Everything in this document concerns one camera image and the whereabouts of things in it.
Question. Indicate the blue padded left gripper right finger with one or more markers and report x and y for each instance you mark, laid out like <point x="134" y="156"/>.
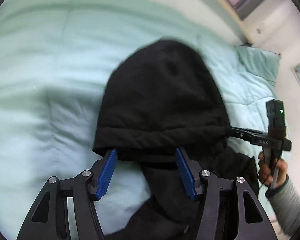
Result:
<point x="228" y="209"/>

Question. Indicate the person's right hand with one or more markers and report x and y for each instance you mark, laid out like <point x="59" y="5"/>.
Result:
<point x="264" y="174"/>

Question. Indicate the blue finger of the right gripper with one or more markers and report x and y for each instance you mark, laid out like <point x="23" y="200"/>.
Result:
<point x="236" y="130"/>

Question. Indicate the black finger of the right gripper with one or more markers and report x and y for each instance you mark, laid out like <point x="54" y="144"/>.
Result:
<point x="246" y="136"/>

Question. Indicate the wooden window sill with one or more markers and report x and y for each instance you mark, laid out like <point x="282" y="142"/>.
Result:
<point x="238" y="24"/>

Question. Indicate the grey sleeved right forearm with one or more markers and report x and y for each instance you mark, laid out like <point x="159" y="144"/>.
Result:
<point x="285" y="202"/>

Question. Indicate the black hooded jacket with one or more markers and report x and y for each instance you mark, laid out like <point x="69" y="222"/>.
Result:
<point x="161" y="98"/>

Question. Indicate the mint green quilted comforter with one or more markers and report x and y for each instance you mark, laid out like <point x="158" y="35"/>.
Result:
<point x="56" y="57"/>

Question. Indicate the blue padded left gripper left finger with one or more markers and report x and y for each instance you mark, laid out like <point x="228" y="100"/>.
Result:
<point x="48" y="215"/>

